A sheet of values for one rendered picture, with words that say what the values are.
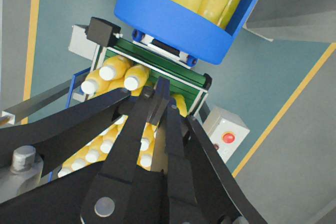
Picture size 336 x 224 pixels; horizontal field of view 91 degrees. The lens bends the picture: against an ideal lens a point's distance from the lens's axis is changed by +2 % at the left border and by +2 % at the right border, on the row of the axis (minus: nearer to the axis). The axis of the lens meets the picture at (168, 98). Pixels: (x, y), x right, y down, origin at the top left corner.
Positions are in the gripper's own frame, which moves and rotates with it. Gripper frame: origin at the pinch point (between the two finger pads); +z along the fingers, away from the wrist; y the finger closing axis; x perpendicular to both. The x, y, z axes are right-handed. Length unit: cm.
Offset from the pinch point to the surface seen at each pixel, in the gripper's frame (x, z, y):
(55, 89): -35, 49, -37
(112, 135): -32.3, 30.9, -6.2
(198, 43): 7.0, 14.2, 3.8
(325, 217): -119, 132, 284
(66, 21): -23, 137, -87
